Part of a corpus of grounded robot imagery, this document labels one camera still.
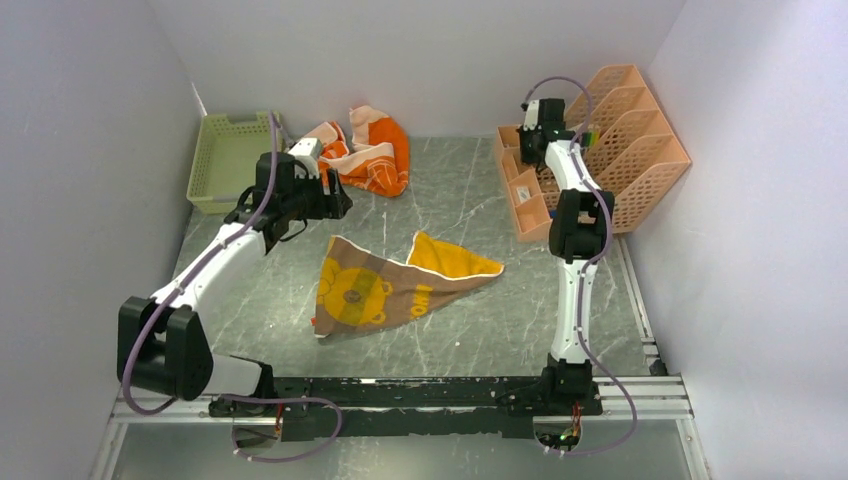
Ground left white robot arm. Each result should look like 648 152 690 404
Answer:
117 152 353 416

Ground orange and cream towel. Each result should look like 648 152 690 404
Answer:
307 105 410 198

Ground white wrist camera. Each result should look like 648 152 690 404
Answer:
288 137 323 179
522 102 539 131

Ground green plastic basket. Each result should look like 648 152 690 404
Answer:
186 110 281 215

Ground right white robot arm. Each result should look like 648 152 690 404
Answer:
518 98 614 414

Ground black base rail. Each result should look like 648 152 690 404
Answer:
207 374 603 441

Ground orange plastic file organizer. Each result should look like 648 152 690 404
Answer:
493 64 691 243

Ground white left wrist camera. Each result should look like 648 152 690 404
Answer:
288 137 323 179

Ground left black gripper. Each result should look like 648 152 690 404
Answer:
282 168 353 221

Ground white paper in organizer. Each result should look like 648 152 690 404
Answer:
515 186 532 204

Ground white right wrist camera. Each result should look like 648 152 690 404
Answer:
522 102 539 131

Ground coloured pens in organizer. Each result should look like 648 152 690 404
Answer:
579 130 601 149

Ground aluminium frame rail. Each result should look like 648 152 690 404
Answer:
111 376 694 425

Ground brown yellow bear towel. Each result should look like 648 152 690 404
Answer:
312 231 504 338

